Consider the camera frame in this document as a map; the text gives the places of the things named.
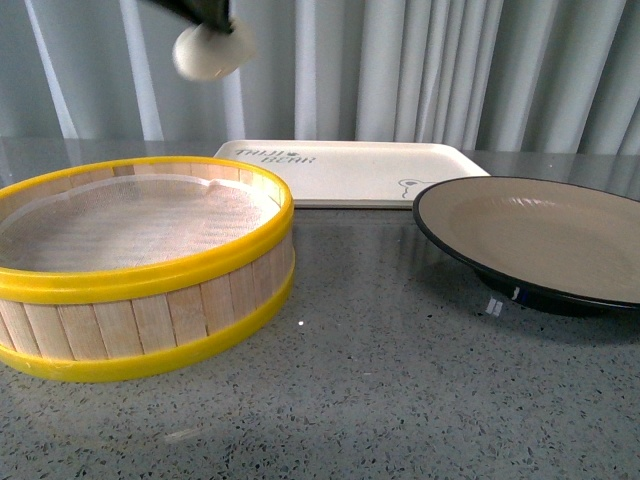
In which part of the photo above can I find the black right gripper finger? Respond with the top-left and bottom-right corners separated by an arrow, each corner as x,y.
149,0 -> 234,34

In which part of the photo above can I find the white steamed bun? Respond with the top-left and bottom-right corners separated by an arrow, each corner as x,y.
172,19 -> 257,82

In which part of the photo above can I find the beige plate with black rim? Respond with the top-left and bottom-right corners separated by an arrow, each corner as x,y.
413,176 -> 639,316

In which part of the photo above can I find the cream rectangular serving tray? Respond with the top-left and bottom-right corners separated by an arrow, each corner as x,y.
216,140 -> 488,209

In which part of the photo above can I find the white mesh steamer liner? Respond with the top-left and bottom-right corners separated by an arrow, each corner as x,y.
1,174 -> 280,272

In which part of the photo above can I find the yellow rimmed bamboo steamer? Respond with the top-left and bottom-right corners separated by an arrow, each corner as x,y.
1,156 -> 295,382

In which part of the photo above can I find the grey pleated curtain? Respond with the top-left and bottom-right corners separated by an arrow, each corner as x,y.
1,1 -> 639,155

